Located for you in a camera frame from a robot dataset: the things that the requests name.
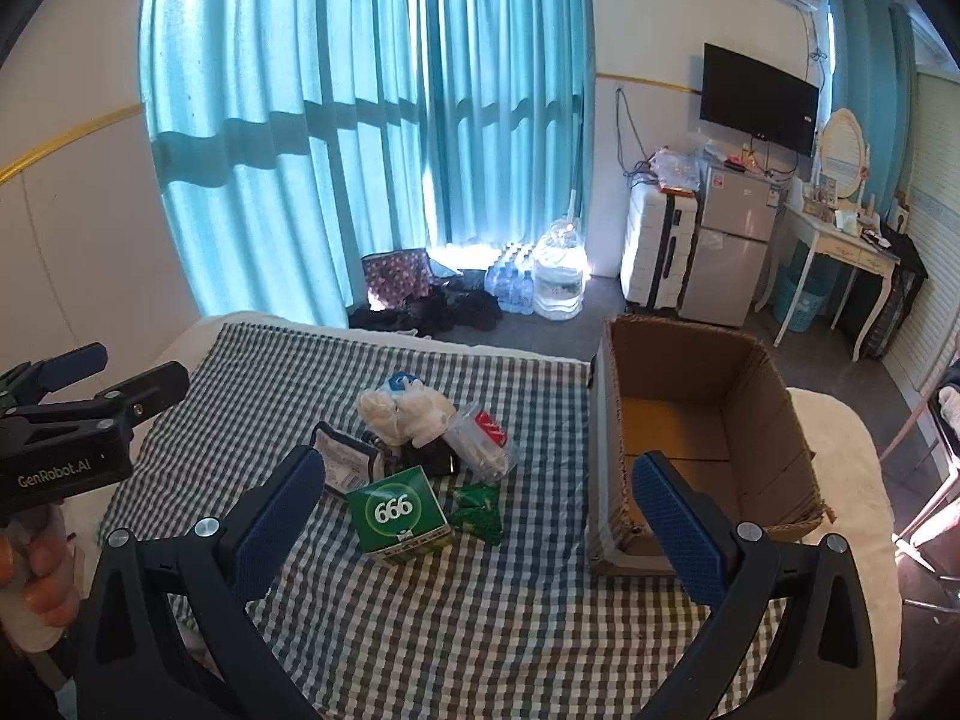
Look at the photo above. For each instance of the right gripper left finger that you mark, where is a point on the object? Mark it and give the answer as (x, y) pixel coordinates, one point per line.
(165, 632)

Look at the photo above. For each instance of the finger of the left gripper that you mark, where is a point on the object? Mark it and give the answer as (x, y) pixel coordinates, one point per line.
(41, 378)
(148, 394)

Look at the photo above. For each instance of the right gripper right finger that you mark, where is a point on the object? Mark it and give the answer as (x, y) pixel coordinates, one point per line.
(821, 663)

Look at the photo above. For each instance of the tissue paper pack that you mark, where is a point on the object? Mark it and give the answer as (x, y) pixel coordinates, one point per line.
(349, 463)

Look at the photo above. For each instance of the green 666 medicine box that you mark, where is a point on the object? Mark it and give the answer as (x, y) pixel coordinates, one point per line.
(398, 519)

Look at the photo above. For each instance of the white bunny plush toy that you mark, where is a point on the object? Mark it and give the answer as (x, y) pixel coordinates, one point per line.
(414, 414)

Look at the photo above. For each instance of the green medicine sachets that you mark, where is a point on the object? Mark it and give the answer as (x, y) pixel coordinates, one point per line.
(477, 512)

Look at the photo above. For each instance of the clear plastic bottle red label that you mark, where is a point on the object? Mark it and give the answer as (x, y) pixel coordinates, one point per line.
(481, 443)

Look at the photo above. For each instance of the person's left hand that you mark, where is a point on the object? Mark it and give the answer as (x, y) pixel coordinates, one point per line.
(49, 591)

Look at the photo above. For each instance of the wooden chair with clothes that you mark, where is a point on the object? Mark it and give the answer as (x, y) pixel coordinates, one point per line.
(928, 542)

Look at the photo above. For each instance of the blue white small packet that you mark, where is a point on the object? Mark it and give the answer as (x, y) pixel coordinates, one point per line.
(399, 382)

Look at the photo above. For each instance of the purple patterned bag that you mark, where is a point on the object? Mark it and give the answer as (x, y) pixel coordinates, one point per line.
(392, 278)

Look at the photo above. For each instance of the brown cardboard box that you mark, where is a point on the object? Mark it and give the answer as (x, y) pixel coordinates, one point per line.
(712, 401)

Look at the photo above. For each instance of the black clothes pile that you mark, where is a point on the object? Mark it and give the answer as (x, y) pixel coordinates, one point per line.
(439, 312)

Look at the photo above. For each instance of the large teal window curtain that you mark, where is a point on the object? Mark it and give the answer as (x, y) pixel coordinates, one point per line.
(293, 138)

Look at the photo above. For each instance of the teal laundry basket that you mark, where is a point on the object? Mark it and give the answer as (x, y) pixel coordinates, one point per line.
(810, 302)

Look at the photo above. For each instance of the pack of water bottles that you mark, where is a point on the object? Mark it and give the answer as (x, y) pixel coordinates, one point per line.
(509, 279)

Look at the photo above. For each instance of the silver mini fridge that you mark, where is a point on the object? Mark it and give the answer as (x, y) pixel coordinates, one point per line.
(736, 217)

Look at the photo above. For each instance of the large water jug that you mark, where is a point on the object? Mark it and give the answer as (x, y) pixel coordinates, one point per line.
(560, 272)

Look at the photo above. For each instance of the white suitcase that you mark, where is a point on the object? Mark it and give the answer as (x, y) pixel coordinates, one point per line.
(658, 242)

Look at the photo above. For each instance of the oval vanity mirror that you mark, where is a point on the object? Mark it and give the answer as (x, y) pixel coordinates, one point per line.
(842, 157)

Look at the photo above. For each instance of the plastic bag on suitcase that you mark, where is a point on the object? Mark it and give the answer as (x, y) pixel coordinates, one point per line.
(676, 172)

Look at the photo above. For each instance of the white louvered wardrobe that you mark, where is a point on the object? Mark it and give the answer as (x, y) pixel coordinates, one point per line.
(926, 341)

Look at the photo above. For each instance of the teal corner curtain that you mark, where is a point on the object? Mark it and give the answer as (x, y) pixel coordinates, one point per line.
(874, 78)

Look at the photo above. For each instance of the black wall television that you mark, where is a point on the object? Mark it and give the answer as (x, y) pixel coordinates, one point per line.
(758, 99)

